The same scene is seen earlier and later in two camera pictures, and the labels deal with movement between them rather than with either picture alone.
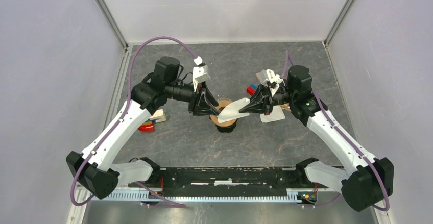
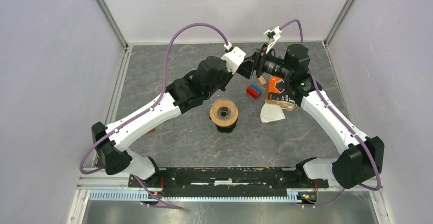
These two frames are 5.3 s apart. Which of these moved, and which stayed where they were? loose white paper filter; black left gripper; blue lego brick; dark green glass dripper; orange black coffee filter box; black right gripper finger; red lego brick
Moved: orange black coffee filter box; black right gripper finger; black left gripper
Stayed: blue lego brick; dark green glass dripper; red lego brick; loose white paper filter
